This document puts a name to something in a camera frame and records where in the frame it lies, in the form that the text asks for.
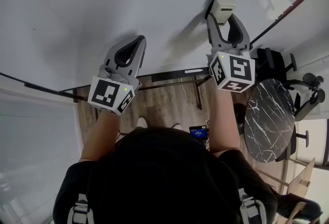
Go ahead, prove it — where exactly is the person's left shoe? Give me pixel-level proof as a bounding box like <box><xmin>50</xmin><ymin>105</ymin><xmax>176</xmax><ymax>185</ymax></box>
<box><xmin>136</xmin><ymin>117</ymin><xmax>149</xmax><ymax>129</ymax></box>

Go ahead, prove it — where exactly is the person's black shirt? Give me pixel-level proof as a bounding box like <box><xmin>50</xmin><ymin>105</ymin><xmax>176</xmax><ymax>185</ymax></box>
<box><xmin>52</xmin><ymin>126</ymin><xmax>279</xmax><ymax>224</ymax></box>

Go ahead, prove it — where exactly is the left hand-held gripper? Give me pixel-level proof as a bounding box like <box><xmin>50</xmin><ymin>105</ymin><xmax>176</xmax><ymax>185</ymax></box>
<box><xmin>87</xmin><ymin>35</ymin><xmax>147</xmax><ymax>116</ymax></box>

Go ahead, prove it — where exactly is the grey right shoulder strap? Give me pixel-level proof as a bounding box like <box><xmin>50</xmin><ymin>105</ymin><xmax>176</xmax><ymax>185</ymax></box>
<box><xmin>237</xmin><ymin>188</ymin><xmax>266</xmax><ymax>224</ymax></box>

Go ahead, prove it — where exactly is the grey shoulder strap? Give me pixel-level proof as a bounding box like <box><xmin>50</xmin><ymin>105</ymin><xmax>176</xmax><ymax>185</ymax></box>
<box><xmin>237</xmin><ymin>188</ymin><xmax>266</xmax><ymax>224</ymax></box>
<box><xmin>67</xmin><ymin>193</ymin><xmax>91</xmax><ymax>224</ymax></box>

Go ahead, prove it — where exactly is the black marble round table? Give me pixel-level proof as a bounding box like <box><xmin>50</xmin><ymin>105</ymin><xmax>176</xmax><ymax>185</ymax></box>
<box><xmin>243</xmin><ymin>78</ymin><xmax>297</xmax><ymax>164</ymax></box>

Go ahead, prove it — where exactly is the small blue screen device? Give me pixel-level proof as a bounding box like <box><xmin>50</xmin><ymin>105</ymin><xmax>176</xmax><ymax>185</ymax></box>
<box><xmin>189</xmin><ymin>125</ymin><xmax>209</xmax><ymax>141</ymax></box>

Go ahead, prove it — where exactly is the grey office chair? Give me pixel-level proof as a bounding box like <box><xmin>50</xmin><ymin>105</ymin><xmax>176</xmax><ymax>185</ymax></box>
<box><xmin>276</xmin><ymin>124</ymin><xmax>311</xmax><ymax>162</ymax></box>

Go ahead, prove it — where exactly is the thin white cable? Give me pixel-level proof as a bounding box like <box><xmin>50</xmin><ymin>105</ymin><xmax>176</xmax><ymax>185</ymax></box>
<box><xmin>180</xmin><ymin>83</ymin><xmax>193</xmax><ymax>126</ymax></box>

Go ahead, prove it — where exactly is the black mesh office chair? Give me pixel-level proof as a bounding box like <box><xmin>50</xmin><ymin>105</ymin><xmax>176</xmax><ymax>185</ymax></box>
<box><xmin>252</xmin><ymin>47</ymin><xmax>298</xmax><ymax>83</ymax></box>

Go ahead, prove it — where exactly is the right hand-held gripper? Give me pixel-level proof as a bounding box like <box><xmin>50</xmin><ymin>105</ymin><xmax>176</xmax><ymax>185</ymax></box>
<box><xmin>206</xmin><ymin>13</ymin><xmax>256</xmax><ymax>93</ymax></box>

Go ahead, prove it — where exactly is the person's left forearm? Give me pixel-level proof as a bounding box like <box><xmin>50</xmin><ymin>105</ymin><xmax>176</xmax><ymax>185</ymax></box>
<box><xmin>79</xmin><ymin>109</ymin><xmax>121</xmax><ymax>162</ymax></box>

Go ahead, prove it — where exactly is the grey left shoulder strap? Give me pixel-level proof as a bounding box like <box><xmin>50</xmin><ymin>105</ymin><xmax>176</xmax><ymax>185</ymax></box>
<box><xmin>67</xmin><ymin>193</ymin><xmax>91</xmax><ymax>224</ymax></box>

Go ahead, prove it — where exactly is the black cable bundle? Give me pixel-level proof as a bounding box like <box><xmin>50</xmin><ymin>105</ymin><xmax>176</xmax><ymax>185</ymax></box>
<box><xmin>202</xmin><ymin>119</ymin><xmax>212</xmax><ymax>152</ymax></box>

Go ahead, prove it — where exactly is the person's right forearm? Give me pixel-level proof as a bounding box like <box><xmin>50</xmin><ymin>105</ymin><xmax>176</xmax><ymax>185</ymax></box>
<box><xmin>209</xmin><ymin>83</ymin><xmax>242</xmax><ymax>159</ymax></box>

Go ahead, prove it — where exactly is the black office chair with armrests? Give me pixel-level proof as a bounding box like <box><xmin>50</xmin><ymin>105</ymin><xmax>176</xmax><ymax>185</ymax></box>
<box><xmin>284</xmin><ymin>72</ymin><xmax>326</xmax><ymax>119</ymax></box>

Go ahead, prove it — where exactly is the white block with black base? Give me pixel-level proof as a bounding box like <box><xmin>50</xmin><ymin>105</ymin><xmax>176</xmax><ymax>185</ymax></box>
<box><xmin>205</xmin><ymin>0</ymin><xmax>237</xmax><ymax>26</ymax></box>

